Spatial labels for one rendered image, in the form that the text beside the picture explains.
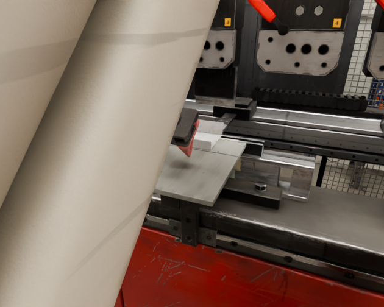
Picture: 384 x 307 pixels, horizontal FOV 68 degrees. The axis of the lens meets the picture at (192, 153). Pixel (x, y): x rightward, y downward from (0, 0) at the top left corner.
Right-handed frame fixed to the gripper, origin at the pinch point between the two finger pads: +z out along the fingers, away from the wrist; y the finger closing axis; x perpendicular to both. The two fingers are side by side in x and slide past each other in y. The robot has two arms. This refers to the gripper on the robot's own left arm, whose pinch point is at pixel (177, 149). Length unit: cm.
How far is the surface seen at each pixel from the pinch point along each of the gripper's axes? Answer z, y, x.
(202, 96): 2.8, 1.0, -18.3
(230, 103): 4.2, -5.9, -18.3
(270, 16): -16.3, -13.9, -20.9
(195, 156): 5.4, -2.3, -2.5
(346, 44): 20, -32, -67
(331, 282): 24.7, -34.3, 10.2
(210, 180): 1.2, -8.5, 4.6
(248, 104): 19.1, -6.5, -33.2
